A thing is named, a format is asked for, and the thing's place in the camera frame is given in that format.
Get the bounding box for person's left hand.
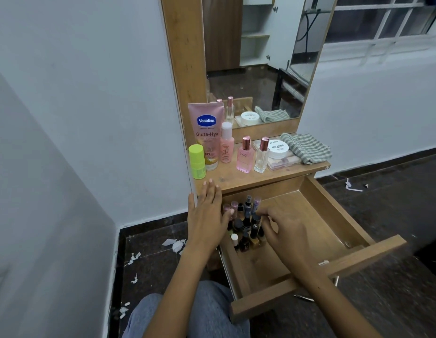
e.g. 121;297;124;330
187;179;235;254

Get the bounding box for person's right hand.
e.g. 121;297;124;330
256;206;310;271

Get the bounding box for wooden drawer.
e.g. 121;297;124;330
218;174;408;324

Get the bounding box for green cylindrical stick container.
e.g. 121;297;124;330
188;144;207;180

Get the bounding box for pink perfume bottle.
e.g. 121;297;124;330
236;136;256;174

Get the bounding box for clear box of mini bottles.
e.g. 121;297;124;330
253;138;302;171

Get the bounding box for pink bottle with white cap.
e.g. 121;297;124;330
219;122;235;164

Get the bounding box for clear perfume bottle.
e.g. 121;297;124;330
254;137;271;174

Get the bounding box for white round jar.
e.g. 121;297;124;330
267;139;290;160

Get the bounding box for pink Vaseline lotion tube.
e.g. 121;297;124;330
187;102;226;171

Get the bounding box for green checked cloth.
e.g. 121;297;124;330
279;132;333;165

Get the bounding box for person's left forearm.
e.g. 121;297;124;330
142;242;218;338

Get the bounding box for person's right forearm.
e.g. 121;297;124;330
288;260;382;338

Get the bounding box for person's grey jeans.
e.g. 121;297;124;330
122;280;250;338

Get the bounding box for torn white paper pile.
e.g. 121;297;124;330
161;238;187;256

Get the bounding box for dressing table mirror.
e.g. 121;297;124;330
201;0;340;129

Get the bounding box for wooden dressing table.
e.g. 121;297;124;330
160;0;331;271

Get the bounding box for white barred window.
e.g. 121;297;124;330
320;0;436;64

